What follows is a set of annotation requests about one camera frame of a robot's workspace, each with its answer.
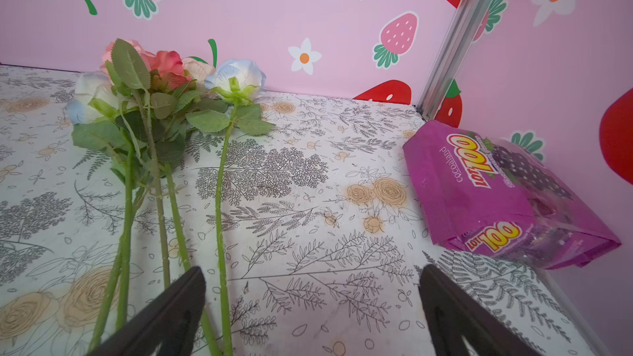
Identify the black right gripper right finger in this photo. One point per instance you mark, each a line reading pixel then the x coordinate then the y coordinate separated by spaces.
pixel 455 320

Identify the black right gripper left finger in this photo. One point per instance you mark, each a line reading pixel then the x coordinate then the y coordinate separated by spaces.
pixel 167 326

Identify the white blue fake rose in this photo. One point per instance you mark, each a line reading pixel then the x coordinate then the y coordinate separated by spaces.
pixel 236 82

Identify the red pink fake rose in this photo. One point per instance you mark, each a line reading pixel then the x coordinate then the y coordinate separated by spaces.
pixel 173 207

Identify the pale pink fake rose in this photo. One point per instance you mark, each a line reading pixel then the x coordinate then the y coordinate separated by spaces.
pixel 145 88

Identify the purple snack bag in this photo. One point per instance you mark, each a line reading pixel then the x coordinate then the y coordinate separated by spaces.
pixel 491 197

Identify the aluminium corner post right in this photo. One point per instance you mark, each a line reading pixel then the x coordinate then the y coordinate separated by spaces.
pixel 468 17

